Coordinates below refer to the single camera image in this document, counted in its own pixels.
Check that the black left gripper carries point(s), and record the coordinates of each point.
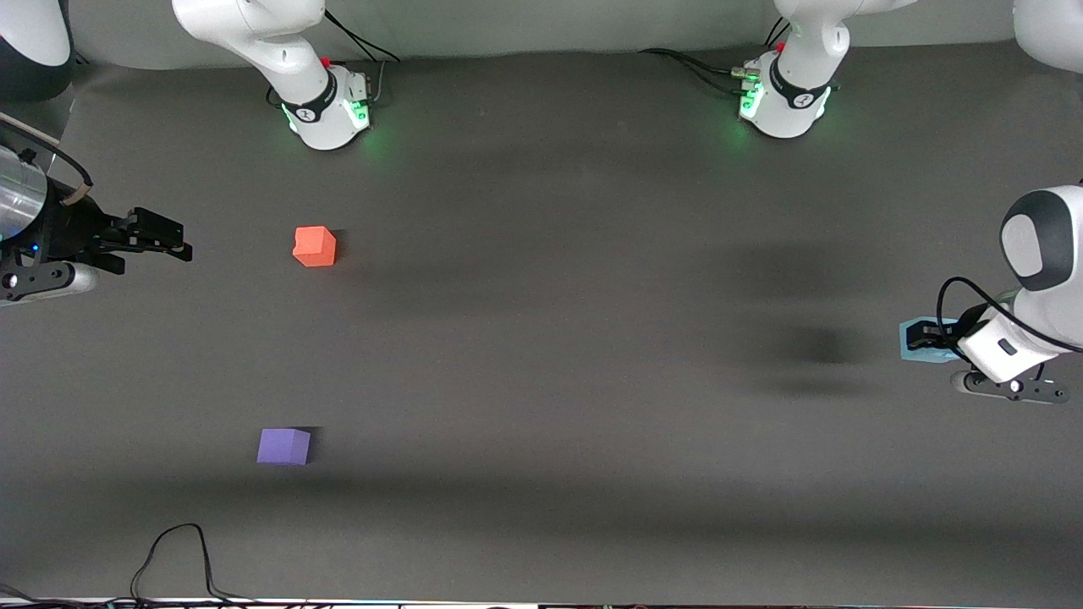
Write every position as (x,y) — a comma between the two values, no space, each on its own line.
(928,336)

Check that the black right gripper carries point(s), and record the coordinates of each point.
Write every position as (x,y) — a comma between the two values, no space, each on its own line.
(74,230)

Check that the light blue foam block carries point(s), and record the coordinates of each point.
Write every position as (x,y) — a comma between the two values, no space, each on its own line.
(922,357)

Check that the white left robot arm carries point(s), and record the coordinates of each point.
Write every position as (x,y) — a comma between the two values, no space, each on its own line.
(791,110)

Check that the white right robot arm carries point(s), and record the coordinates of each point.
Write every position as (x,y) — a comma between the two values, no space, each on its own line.
(321,118)

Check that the orange foam block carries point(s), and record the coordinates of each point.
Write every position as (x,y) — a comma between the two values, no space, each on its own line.
(314,247)

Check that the purple foam block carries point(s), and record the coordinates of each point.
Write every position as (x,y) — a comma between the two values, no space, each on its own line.
(283,447)

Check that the dark grey table mat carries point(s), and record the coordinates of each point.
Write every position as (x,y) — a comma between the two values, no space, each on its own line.
(550,381)

